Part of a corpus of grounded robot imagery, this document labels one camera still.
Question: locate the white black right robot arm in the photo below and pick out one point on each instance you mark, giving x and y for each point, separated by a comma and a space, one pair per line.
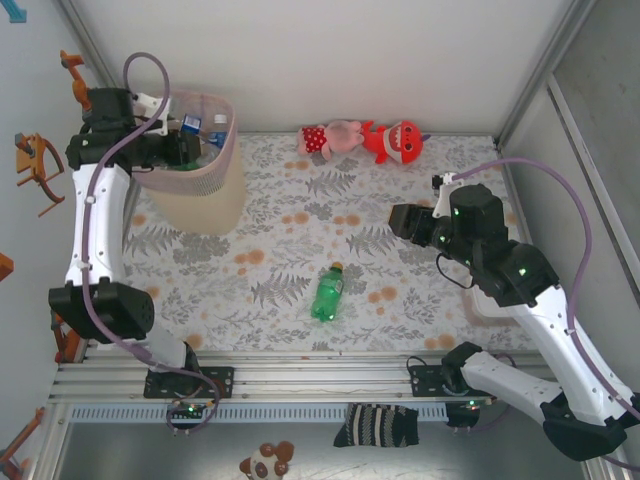
545, 325

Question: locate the pink mesh bin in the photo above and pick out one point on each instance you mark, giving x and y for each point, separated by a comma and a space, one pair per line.
200, 205

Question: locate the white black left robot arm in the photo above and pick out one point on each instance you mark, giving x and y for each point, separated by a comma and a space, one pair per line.
100, 225

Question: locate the pink plush pig toy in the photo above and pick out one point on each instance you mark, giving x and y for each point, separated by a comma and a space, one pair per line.
330, 135

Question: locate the red plush shark toy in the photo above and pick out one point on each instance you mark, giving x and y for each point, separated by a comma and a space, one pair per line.
400, 140

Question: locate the aluminium enclosure post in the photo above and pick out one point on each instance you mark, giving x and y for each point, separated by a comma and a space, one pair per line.
546, 67
96, 50

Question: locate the floral tablecloth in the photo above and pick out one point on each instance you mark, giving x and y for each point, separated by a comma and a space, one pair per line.
280, 240

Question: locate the green bottle yellow cap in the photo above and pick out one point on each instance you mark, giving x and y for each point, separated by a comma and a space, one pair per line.
327, 295
192, 165

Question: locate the white square plastic box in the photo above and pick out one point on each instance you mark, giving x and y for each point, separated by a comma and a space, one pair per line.
490, 315

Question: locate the black beige striped sock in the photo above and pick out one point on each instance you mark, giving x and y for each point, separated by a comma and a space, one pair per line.
375, 425

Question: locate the brown white plush toy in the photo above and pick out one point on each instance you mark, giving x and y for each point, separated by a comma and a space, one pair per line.
262, 465

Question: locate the blue wall sticker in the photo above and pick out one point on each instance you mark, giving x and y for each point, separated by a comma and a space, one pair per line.
19, 14

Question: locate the aluminium rail frame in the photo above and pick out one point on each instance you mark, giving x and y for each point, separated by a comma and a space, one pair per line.
320, 380

